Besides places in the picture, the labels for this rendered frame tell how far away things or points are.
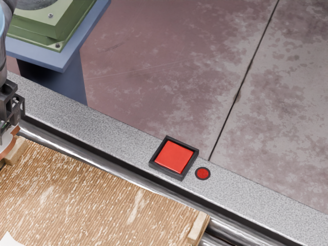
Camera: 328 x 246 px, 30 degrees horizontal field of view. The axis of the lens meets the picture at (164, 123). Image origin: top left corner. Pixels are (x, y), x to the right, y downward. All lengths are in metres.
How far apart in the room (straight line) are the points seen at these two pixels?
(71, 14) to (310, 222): 0.74
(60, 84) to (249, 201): 0.69
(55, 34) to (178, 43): 1.32
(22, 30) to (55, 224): 0.55
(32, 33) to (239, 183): 0.62
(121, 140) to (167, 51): 1.45
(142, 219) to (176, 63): 1.56
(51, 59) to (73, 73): 0.20
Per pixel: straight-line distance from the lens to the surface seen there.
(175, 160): 1.22
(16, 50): 1.53
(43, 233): 1.15
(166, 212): 1.15
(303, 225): 1.20
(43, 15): 1.47
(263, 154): 2.38
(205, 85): 2.57
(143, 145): 1.26
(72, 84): 1.70
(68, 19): 1.50
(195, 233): 1.11
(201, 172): 1.23
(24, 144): 1.24
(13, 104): 1.01
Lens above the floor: 1.95
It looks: 53 degrees down
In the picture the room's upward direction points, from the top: 1 degrees clockwise
